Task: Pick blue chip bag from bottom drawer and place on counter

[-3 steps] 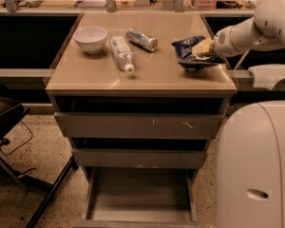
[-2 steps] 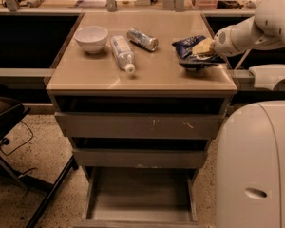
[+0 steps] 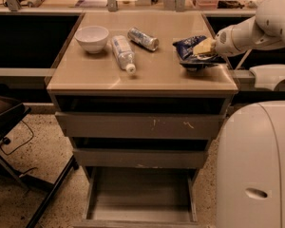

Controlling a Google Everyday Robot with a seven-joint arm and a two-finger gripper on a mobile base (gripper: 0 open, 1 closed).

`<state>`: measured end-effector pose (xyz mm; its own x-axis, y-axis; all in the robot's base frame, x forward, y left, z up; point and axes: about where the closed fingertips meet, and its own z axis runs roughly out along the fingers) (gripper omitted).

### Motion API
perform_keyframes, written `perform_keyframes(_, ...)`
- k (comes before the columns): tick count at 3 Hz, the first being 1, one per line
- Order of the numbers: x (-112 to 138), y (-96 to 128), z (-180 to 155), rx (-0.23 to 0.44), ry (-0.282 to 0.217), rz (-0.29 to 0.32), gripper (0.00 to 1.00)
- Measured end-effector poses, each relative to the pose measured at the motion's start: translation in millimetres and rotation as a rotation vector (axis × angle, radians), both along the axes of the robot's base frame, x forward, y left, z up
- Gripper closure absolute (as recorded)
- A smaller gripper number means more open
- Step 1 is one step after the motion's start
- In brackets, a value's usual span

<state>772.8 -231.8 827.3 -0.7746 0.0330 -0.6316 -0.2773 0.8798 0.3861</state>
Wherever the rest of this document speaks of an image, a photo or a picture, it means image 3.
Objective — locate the clear plastic water bottle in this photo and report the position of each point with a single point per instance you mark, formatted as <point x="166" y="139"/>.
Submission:
<point x="123" y="53"/>

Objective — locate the grey drawer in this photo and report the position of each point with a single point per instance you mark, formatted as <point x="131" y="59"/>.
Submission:
<point x="140" y="125"/>
<point x="140" y="158"/>
<point x="139" y="198"/>

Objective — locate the grey bottom drawer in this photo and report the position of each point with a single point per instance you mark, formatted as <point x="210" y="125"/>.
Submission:
<point x="139" y="198"/>

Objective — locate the white stick with black tip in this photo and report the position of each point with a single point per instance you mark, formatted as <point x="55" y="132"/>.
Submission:
<point x="244" y="57"/>

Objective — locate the grey middle drawer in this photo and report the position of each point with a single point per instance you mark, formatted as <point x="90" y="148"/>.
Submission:
<point x="140" y="158"/>

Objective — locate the grey drawer cabinet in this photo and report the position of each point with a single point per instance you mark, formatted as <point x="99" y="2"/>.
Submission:
<point x="94" y="83"/>

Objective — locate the white robot base body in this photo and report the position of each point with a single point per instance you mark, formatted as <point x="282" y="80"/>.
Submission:
<point x="251" y="168"/>

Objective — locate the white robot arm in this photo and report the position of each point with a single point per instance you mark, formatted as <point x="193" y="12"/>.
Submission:
<point x="264" y="31"/>

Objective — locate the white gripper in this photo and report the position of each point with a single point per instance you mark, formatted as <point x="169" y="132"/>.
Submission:
<point x="222" y="43"/>

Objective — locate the blue chip bag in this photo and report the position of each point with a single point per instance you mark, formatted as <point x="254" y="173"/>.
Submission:
<point x="192" y="62"/>

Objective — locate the grey top drawer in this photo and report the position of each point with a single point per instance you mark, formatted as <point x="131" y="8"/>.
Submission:
<point x="140" y="125"/>

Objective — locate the silver drink can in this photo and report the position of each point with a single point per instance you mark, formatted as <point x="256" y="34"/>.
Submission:
<point x="146" y="41"/>

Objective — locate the white ceramic bowl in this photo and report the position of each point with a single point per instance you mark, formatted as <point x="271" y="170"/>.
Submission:
<point x="92" y="39"/>

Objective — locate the white curved plastic object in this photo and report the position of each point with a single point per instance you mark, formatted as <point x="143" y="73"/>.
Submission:
<point x="268" y="76"/>

